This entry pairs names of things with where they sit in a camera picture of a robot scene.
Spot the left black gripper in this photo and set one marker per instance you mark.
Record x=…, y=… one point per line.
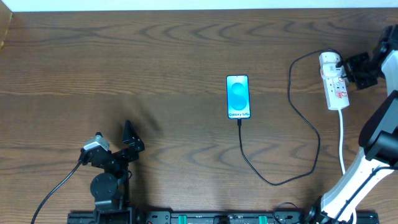
x=121, y=154

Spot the blue Galaxy smartphone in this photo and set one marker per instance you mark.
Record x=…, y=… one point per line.
x=238, y=97

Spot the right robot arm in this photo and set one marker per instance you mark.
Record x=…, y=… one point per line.
x=377, y=155

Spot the white power strip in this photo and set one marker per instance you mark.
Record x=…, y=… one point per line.
x=335, y=88

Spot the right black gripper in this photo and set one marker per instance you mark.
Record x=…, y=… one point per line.
x=360, y=71

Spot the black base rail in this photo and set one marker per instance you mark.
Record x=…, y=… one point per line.
x=187, y=218

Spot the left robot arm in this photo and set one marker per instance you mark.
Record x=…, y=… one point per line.
x=110, y=188

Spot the white USB charger adapter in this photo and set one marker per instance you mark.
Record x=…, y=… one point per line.
x=330, y=65

